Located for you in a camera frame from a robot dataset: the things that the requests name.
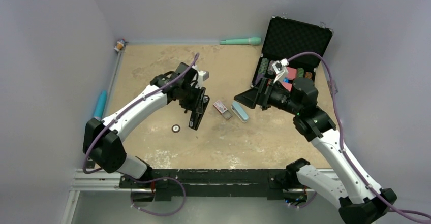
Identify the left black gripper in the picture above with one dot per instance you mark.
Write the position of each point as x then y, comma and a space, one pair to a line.
196, 104

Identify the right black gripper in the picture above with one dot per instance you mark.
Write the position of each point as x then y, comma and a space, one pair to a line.
260, 95

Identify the black stapler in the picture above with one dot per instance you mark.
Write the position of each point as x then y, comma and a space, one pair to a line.
198, 108

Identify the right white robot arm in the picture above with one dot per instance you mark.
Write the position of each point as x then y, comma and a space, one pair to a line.
356, 196

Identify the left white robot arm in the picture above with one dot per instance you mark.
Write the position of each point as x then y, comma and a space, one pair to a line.
103, 138

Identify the light blue stapler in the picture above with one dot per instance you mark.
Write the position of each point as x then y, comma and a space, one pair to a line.
239, 112

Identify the red white staple box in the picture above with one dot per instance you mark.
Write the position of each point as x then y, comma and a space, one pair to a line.
222, 109

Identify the brown poker chip front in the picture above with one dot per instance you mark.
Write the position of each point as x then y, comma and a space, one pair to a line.
176, 128

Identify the mint green microphone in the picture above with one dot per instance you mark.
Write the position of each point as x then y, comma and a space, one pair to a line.
243, 41

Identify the black poker chip case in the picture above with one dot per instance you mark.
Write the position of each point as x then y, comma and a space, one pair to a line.
286, 38

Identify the small orange bottle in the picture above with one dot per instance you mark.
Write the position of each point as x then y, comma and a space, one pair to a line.
120, 44

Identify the blue cylindrical tube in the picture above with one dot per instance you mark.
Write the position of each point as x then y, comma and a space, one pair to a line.
100, 105

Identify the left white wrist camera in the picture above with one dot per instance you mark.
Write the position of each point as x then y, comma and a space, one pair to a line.
201, 76

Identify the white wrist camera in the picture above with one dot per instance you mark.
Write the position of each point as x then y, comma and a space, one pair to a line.
201, 76
280, 69

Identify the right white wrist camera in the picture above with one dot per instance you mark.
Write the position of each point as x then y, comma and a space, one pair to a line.
280, 69

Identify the aluminium rail frame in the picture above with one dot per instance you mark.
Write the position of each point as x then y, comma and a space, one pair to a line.
106, 182

